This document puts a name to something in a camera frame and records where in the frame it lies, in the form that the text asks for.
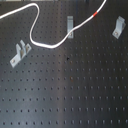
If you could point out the right metal cable clip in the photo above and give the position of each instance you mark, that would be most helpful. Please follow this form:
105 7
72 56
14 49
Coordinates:
120 25

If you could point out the middle metal cable clip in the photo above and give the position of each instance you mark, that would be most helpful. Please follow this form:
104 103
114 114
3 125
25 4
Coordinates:
70 26

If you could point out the metal cable clip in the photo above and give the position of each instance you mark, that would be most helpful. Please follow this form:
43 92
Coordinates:
70 26
120 25
22 50

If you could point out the left metal cable clip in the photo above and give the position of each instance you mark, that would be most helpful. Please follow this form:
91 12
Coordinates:
22 50

